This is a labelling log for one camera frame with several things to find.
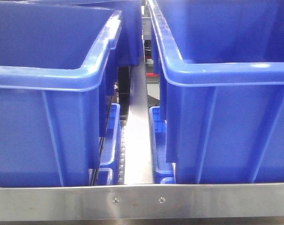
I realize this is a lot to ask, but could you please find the blue plastic bin left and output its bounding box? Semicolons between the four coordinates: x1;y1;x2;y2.
0;1;122;188

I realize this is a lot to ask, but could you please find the lower right blue bin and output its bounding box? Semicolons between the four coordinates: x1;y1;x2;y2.
149;106;176;184

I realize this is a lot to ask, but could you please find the blue plastic bin right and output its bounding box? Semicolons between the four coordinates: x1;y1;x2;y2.
150;0;284;184

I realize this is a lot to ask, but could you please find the stainless steel shelf rack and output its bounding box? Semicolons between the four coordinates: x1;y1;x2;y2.
0;0;284;225

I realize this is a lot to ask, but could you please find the lower left blue bin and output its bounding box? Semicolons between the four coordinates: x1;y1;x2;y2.
94;103;122;186

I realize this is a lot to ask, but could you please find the blue plastic bin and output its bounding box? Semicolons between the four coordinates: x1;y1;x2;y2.
0;1;122;188
150;0;284;184

